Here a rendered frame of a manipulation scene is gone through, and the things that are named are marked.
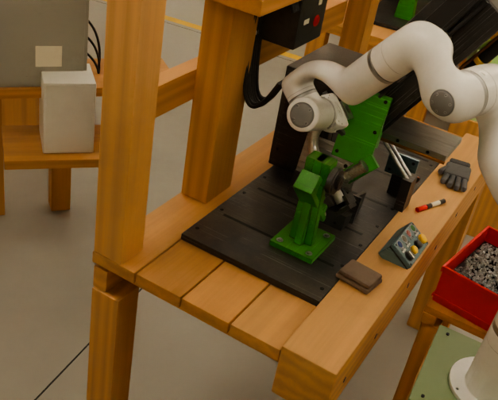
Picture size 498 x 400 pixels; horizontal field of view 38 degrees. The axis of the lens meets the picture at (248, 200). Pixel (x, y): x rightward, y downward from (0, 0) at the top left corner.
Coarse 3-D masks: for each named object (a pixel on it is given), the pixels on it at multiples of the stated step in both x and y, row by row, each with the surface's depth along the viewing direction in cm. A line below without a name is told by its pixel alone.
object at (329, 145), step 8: (304, 144) 216; (320, 144) 214; (328, 144) 212; (304, 152) 217; (328, 152) 213; (304, 160) 217; (344, 160) 211; (296, 168) 219; (344, 168) 211; (344, 184) 213; (352, 184) 212
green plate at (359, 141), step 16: (384, 96) 201; (352, 112) 206; (368, 112) 204; (384, 112) 202; (352, 128) 206; (368, 128) 204; (336, 144) 209; (352, 144) 207; (368, 144) 205; (352, 160) 208
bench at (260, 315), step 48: (480, 192) 279; (144, 240) 194; (96, 288) 193; (144, 288) 183; (192, 288) 181; (240, 288) 183; (432, 288) 305; (96, 336) 201; (240, 336) 172; (288, 336) 171; (96, 384) 210
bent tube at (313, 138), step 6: (342, 102) 203; (342, 108) 203; (348, 108) 205; (348, 114) 203; (312, 132) 208; (318, 132) 208; (312, 138) 209; (312, 144) 209; (312, 150) 209; (318, 150) 210; (336, 192) 208; (336, 198) 208; (342, 198) 208
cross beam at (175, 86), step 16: (336, 0) 270; (336, 16) 269; (272, 48) 232; (288, 48) 243; (192, 64) 198; (160, 80) 186; (176, 80) 189; (192, 80) 196; (160, 96) 186; (176, 96) 192; (192, 96) 200; (160, 112) 189
